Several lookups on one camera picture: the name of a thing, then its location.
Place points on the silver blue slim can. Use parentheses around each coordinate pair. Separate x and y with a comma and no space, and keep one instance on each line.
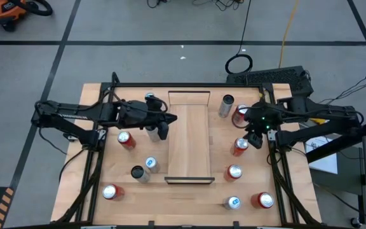
(232,202)
(152,164)
(149,94)

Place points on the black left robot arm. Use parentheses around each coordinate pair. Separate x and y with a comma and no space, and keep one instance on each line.
(75,111)

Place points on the black desk beam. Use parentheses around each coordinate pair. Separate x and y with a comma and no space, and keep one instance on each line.
(351,137)

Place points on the black aluminium table frame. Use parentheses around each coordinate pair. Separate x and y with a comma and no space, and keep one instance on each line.
(186,85)

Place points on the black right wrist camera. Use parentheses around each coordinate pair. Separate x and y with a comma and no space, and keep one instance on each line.
(255,140)

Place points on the white paper sheet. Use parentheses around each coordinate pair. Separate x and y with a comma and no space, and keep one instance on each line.
(326,159)

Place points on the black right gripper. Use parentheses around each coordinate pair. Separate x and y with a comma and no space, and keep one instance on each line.
(265,114)

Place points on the silver mounting plate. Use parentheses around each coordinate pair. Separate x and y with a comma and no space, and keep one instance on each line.
(102,133)
(272,135)

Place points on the black caster wheel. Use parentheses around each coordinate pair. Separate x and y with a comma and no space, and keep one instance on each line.
(355,221)

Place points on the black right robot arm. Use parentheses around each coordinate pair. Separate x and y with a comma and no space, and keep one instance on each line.
(329,113)

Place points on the red soda can blue logo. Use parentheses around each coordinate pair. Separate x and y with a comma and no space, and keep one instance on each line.
(113,192)
(237,149)
(232,173)

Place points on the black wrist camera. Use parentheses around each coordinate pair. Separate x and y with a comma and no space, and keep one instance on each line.
(163,131)
(255,140)

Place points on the white tall Celsius can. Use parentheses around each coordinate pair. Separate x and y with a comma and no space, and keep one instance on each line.
(141,175)
(226,108)
(152,135)

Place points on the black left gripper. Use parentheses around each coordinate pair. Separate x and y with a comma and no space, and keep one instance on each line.
(154,118)

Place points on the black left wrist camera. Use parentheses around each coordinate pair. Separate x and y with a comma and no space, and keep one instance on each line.
(163,131)

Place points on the wooden shelf with black frames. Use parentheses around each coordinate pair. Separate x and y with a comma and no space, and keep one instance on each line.
(189,143)

